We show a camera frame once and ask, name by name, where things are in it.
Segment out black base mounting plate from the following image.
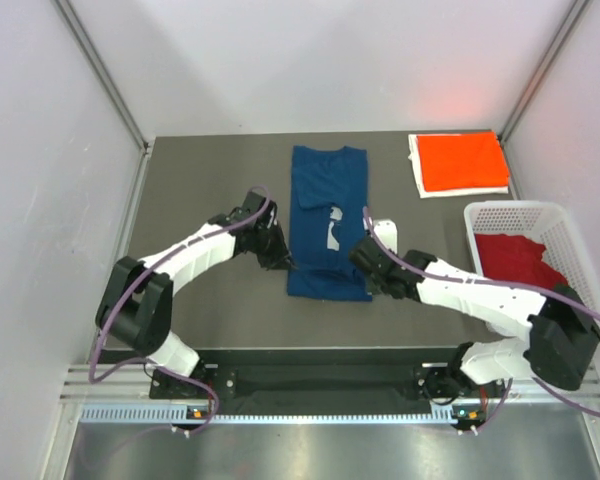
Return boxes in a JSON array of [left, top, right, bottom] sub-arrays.
[[151, 363, 478, 401]]

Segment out grey slotted cable duct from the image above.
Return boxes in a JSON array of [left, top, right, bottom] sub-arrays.
[[80, 404, 484, 425]]

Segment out red t shirt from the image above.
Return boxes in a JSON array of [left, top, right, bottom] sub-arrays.
[[475, 234, 569, 289]]

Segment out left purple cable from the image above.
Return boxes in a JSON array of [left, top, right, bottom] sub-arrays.
[[87, 185, 276, 435]]

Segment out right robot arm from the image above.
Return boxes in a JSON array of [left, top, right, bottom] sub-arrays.
[[349, 235, 600, 396]]

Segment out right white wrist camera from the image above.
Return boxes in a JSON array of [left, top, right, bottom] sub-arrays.
[[365, 218, 398, 254]]

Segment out folded orange t shirt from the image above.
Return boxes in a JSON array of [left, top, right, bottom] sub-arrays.
[[415, 132, 511, 193]]

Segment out blue t shirt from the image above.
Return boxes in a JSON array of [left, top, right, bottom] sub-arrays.
[[287, 145, 372, 302]]

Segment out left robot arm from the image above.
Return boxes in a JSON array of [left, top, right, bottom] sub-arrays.
[[88, 186, 293, 397]]

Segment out white plastic basket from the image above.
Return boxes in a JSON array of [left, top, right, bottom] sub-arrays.
[[464, 200, 600, 313]]

